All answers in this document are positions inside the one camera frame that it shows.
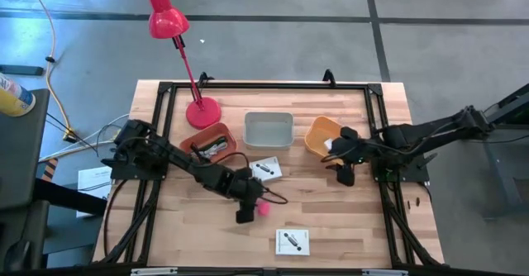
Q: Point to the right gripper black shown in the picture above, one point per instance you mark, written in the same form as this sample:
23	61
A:
349	152

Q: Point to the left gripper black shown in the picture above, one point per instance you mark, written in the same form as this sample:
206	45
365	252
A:
246	187

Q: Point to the pink USB wall charger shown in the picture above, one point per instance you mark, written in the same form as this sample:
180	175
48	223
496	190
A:
265	210

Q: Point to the white printed product box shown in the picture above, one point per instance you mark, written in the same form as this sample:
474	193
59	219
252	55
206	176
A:
274	162
297	247

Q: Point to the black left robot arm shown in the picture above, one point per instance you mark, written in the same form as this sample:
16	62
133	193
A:
198	170

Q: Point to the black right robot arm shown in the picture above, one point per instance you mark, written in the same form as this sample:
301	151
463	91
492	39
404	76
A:
434	129

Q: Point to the yellow plastic bin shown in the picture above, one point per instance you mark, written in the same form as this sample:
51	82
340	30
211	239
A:
318	133

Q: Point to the grey plastic bin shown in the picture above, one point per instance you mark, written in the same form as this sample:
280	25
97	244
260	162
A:
268	129

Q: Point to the orange plastic bin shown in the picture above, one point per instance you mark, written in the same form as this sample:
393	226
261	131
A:
198	134

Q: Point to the grey metal table stand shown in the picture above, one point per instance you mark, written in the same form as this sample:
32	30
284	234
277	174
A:
498	185

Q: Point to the white paper sheet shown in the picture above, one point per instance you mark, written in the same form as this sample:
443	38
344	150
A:
89	176

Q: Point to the red desk lamp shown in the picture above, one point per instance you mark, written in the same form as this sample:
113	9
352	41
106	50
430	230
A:
167	22

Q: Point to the black yellow striped marker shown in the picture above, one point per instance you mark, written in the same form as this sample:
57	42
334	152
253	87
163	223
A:
49	169

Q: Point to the dark grey side cabinet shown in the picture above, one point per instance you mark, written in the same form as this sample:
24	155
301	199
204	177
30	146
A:
20	156

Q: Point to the yellow wipes canister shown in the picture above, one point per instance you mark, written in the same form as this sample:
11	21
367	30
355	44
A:
14	100

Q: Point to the black floor strip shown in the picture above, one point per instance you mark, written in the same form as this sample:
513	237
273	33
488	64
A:
20	69

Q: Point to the black frame clamp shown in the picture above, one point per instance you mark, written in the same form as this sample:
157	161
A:
204	79
329	78

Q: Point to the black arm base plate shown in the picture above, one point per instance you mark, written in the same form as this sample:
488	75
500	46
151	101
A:
415	174
136	174

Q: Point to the black aluminium rig frame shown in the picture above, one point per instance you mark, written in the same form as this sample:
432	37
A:
289	85

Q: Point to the silver metal bracket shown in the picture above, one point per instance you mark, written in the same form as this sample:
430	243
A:
155	271
384	272

